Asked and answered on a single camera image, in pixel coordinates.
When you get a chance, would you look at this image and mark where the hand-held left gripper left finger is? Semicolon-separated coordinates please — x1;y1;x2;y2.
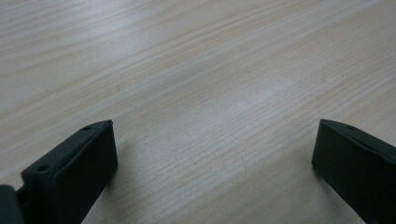
16;119;119;224

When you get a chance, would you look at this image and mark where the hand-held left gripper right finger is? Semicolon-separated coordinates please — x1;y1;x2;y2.
311;119;396;224

